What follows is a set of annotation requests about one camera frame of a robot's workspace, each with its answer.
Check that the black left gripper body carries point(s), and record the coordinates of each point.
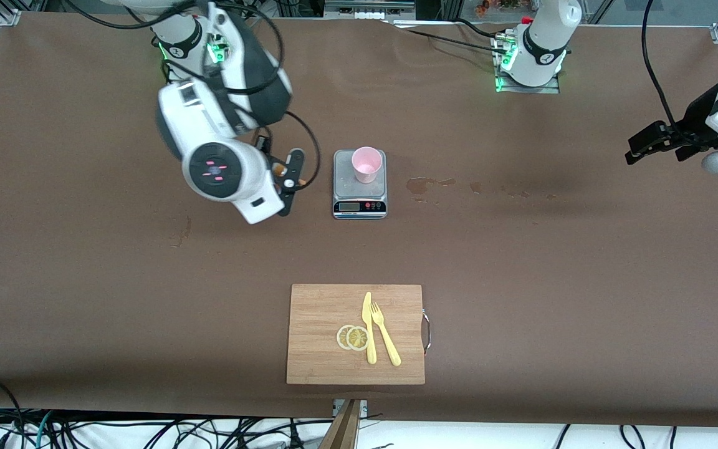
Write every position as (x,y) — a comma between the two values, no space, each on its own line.
(695,120)

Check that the pink plastic cup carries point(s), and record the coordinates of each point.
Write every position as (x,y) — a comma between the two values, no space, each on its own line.
(366,163)

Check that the clear sauce bottle orange cap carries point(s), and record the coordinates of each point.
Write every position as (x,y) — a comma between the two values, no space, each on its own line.
(288,183)

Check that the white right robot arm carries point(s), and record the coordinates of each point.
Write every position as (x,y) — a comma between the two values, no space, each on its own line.
(215,168)

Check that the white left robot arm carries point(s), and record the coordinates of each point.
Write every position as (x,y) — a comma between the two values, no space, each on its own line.
(543,43)

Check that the brown table cover sheet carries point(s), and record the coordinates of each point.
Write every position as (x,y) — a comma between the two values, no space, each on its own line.
(521,312)

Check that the silver digital kitchen scale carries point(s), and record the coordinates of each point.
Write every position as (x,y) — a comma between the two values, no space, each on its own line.
(359,206)

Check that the white power strip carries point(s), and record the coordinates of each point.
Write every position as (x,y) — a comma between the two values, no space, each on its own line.
(368,12)

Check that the yellow plastic fork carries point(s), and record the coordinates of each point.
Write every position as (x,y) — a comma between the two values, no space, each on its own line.
(390,349)

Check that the yellow plastic knife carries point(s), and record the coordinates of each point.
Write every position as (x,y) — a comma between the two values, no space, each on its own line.
(370,349)

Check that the yellow lemon slice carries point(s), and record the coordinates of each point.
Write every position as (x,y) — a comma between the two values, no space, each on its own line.
(341,337)
(357,338)

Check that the wooden cutting board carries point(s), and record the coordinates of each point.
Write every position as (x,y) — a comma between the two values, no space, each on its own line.
(315,337)

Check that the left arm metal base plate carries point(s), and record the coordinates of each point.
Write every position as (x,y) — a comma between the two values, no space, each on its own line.
(527,90)

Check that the small metal bracket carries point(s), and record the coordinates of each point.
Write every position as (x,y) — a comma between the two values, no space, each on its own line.
(364,408)

